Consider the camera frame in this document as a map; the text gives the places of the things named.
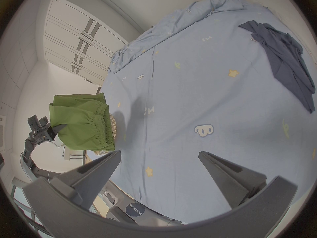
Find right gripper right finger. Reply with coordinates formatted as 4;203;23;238
198;151;268;210

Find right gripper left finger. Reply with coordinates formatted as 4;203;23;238
51;150;122;210

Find green shorts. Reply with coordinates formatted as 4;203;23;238
49;93;116;151

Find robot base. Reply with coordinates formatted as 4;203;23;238
95;180;189;225

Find bed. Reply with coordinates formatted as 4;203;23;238
99;0;317;222

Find dark blue garment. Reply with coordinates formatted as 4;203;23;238
238;20;316;114

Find window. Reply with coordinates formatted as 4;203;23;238
9;176;53;236

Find white wardrobe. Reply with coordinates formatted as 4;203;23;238
44;0;129;87

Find pale blue quilt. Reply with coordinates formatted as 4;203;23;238
108;0;244;74

